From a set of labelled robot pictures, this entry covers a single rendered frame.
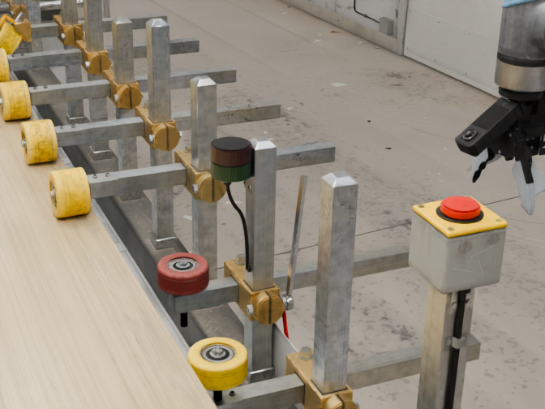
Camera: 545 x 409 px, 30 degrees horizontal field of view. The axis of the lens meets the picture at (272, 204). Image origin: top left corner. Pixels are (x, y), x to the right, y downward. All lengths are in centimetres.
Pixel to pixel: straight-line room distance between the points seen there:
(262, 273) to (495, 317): 179
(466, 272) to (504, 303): 235
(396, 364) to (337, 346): 15
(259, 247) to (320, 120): 327
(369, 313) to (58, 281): 180
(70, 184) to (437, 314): 82
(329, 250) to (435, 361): 25
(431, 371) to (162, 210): 103
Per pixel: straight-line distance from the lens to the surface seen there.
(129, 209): 224
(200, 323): 182
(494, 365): 306
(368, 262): 171
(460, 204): 103
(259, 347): 164
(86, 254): 163
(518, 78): 167
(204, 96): 170
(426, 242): 103
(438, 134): 471
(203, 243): 181
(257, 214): 152
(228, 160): 146
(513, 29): 165
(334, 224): 127
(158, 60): 193
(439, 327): 108
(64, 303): 151
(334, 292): 132
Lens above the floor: 166
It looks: 25 degrees down
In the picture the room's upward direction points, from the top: 1 degrees clockwise
